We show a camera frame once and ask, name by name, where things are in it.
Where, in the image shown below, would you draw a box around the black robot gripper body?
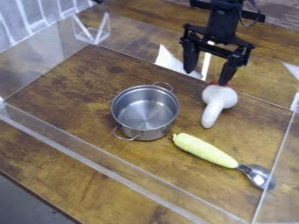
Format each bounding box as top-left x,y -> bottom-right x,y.
180,24 -> 255,63

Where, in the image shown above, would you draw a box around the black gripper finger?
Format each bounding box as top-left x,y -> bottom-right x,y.
183,40 -> 199,74
219,54 -> 247,86

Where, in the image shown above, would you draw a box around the white plush mushroom brown cap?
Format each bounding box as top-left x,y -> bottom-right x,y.
200,84 -> 239,129

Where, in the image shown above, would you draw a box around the silver metal pot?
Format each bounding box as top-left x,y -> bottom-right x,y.
111,81 -> 180,141

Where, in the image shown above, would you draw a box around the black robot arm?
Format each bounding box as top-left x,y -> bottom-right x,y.
180,0 -> 255,86

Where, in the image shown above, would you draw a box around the black bar at background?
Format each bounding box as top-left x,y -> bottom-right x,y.
188,0 -> 266,23

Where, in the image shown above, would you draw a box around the black cable loop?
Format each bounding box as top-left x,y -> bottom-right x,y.
238,0 -> 262,29

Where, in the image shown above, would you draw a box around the clear acrylic enclosure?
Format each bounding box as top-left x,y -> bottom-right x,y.
0,0 -> 299,224

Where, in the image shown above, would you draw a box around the yellow handled metal spoon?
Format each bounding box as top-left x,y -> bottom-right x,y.
172,133 -> 276,190

